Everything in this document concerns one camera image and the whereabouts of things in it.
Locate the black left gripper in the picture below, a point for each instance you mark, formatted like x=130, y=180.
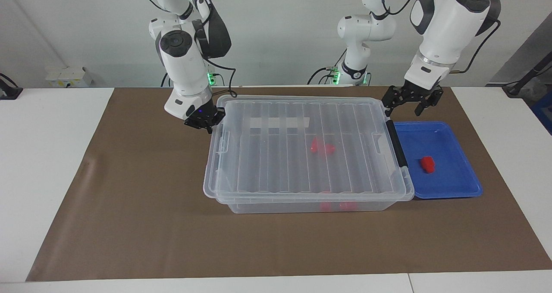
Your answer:
x=420, y=91

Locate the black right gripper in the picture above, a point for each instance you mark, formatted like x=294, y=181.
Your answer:
x=202, y=116

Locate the clear ribbed plastic lid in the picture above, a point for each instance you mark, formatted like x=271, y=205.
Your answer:
x=276, y=163

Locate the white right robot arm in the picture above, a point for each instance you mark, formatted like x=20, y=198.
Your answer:
x=185, y=64

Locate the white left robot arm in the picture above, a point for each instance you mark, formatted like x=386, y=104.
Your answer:
x=444, y=21

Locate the blue plastic tray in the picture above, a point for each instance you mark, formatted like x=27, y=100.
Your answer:
x=448, y=181

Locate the clear plastic storage box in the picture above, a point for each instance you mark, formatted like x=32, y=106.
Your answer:
x=276, y=207

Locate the black stand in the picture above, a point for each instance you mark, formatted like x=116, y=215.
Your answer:
x=526, y=77

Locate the brown table mat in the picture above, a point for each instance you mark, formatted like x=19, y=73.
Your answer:
x=151, y=224

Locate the blue crate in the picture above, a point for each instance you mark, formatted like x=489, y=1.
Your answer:
x=544, y=112

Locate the white power strip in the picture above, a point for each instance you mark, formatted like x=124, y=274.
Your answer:
x=64, y=75

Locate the black clamp mount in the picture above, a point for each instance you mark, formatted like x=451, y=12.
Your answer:
x=8, y=90

